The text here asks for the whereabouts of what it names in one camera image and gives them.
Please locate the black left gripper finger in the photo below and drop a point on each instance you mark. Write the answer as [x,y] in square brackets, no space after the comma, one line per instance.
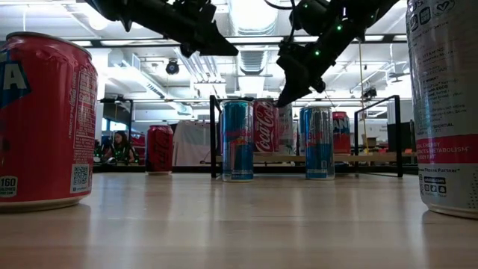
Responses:
[209,43]

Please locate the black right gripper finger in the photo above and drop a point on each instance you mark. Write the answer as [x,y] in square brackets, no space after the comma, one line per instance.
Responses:
[298,82]

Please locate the blue silver Red Bull can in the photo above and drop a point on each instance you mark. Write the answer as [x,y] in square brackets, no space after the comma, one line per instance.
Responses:
[319,149]
[301,130]
[238,149]

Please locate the white Celsius Peach Vibe can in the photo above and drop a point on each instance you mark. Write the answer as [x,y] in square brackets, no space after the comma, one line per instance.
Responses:
[286,134]

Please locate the red Star Wars Coca-Cola can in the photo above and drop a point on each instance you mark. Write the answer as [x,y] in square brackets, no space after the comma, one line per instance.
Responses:
[265,127]

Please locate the red Fanta can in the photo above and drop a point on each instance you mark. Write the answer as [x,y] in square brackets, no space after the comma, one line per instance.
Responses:
[342,134]
[45,130]

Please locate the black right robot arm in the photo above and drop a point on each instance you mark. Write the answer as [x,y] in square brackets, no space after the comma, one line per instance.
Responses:
[358,11]

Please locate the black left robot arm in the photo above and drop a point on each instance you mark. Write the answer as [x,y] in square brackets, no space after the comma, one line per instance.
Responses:
[142,13]

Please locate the black hanging spotlight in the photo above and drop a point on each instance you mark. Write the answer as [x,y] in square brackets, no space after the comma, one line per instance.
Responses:
[369,92]

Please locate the cardboard box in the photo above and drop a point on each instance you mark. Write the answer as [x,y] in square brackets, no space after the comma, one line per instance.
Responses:
[369,141]

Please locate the black ceiling light beam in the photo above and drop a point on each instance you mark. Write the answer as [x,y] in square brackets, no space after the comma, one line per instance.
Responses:
[93,43]

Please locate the white hanging cloth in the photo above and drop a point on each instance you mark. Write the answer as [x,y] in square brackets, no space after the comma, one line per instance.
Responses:
[190,143]

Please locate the red Coca-Cola can black script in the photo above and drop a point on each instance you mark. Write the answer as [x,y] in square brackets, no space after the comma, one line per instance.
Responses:
[159,149]

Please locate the black monitor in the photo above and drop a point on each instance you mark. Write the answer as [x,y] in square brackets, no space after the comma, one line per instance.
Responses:
[409,136]

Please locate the person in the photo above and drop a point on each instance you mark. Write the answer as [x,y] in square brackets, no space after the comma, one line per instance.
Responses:
[121,147]

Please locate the silver Celsius can pink band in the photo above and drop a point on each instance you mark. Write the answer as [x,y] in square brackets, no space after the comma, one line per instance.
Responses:
[444,112]

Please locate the black round ceiling camera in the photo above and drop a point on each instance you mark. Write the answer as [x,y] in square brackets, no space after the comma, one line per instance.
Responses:
[172,67]

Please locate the black table rig frame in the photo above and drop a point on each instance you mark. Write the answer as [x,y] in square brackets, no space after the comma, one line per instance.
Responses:
[186,169]

